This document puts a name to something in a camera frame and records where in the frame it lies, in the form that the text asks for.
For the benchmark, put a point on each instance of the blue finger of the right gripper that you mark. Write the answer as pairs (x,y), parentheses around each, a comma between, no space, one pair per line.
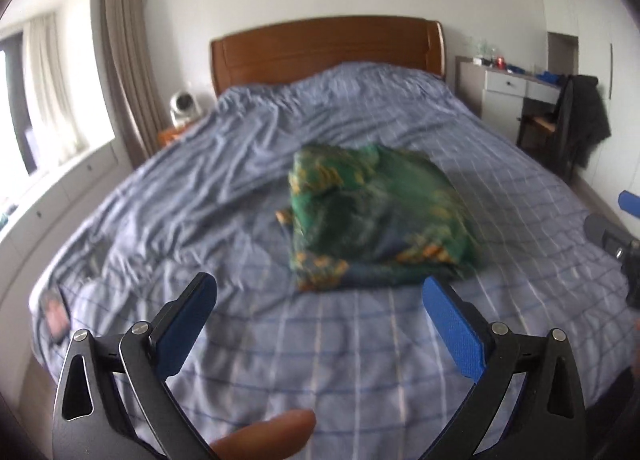
(629,203)

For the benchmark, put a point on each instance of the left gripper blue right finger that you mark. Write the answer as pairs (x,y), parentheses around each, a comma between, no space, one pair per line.
(547,421)

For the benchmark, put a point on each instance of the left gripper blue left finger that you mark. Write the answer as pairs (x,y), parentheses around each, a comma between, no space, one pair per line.
(90,421)

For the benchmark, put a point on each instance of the green landscape print jacket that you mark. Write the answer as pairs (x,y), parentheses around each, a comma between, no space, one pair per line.
(374,216)

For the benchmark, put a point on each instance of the person's left hand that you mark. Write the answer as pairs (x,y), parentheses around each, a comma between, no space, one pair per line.
(278,438)

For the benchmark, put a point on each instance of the black coat on chair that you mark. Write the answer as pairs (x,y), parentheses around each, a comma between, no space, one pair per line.
(581,124)

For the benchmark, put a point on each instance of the wooden chair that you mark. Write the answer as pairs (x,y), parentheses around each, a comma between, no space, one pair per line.
(548,143)

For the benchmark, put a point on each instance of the white desk with drawers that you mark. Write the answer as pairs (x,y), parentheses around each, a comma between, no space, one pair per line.
(499,98)

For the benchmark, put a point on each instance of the white wardrobe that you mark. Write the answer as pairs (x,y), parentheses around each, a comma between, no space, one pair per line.
(608,48)

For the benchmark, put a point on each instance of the wooden nightstand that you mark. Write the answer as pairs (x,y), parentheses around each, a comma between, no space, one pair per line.
(168,136)

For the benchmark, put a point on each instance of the beige window curtain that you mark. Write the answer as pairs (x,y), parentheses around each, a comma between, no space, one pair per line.
(141,113)

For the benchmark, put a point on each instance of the small white desk fan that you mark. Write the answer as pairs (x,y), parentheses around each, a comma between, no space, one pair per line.
(184,109)

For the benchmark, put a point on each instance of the brown wooden headboard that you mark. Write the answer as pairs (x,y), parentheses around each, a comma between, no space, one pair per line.
(295,50)

